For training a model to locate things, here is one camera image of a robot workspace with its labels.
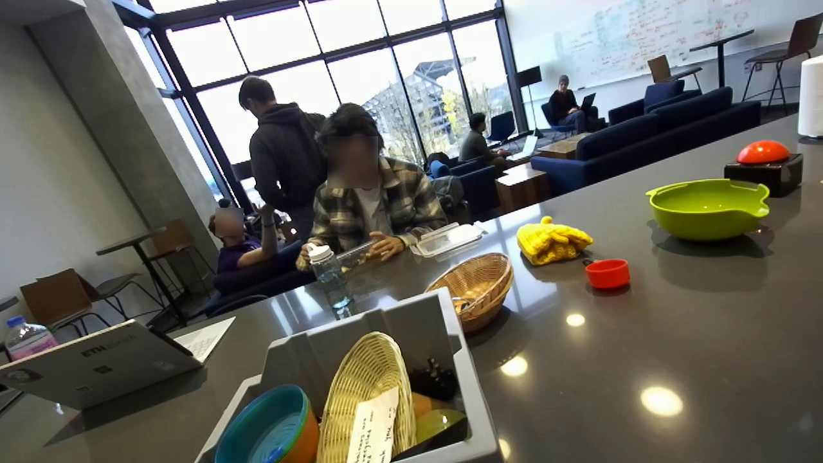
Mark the wooden coffee table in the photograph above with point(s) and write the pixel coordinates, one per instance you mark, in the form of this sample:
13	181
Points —
519	187

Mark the small dark table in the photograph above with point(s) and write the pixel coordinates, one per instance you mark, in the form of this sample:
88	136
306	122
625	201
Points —
129	246

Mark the blue armchair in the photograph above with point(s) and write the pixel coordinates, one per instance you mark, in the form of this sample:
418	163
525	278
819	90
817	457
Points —
472	184

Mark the black window frame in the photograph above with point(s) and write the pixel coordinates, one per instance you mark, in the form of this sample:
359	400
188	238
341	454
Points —
507	61

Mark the white paper label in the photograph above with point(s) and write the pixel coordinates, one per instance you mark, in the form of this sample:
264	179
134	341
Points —
374	428

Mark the clear plastic food container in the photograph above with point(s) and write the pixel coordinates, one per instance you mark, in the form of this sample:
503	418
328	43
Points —
445	239

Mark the brown cardboard box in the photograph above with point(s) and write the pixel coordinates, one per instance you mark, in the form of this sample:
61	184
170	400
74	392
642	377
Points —
54	296

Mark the silver laptop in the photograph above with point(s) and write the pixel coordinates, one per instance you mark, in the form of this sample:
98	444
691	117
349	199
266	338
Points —
86	364

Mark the dark blue sofa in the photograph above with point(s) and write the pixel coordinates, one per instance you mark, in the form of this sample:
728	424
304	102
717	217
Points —
652	133

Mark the pale woven wicker plate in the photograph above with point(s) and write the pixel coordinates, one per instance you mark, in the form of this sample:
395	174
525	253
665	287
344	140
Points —
363	386

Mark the green yellow toy vegetable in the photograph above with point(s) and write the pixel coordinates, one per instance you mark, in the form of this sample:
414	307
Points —
427	421

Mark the brown oval wicker basket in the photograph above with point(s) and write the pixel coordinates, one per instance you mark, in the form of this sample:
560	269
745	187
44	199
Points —
477	291

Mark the white paper towel roll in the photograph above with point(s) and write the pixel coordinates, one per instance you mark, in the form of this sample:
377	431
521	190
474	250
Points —
812	93

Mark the bar stool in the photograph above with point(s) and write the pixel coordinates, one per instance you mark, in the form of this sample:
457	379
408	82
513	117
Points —
785	52

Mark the tan office chair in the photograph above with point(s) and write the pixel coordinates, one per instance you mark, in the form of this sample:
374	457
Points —
659	68

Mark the tall dark table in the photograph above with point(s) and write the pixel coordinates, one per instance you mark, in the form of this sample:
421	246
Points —
722	40

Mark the orange dome button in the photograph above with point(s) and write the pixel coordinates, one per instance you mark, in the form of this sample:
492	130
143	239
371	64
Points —
762	152

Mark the white sheet of paper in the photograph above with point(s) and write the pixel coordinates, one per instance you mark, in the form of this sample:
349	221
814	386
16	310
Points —
207	336

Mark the seated person dark jacket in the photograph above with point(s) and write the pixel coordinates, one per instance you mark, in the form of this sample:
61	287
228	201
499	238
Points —
477	143

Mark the clear bottle with white cap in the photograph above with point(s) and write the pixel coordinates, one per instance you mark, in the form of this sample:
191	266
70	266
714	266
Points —
329	278

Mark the red toy pot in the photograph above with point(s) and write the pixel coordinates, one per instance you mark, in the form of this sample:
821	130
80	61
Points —
607	274

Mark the person in dark hoodie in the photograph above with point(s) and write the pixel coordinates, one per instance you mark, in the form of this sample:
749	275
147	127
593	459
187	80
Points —
287	154

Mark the yellow crumpled cloth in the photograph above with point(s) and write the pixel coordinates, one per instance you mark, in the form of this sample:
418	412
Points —
555	239

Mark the teal and orange bowl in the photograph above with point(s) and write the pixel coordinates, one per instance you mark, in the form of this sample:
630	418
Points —
260	428

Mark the green bowl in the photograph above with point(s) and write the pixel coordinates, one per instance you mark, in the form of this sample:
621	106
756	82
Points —
709	208

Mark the seated person black top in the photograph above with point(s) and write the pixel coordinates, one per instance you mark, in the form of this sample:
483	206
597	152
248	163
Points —
564	103

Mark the plastic bottle with pink label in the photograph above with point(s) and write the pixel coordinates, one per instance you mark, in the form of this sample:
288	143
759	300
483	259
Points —
30	338

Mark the black square block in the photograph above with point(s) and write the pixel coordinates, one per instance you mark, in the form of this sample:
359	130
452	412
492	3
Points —
767	179

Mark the brown wooden chair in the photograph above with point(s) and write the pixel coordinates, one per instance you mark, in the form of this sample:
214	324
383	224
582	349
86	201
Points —
170	238

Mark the black monitor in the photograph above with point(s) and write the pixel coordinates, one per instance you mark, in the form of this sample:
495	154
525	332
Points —
528	76

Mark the person in plaid shirt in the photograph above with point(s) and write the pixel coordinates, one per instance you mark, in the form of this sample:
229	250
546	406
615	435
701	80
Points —
386	206

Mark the grey storage bin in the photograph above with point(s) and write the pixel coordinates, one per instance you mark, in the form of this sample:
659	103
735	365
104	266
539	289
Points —
401	323

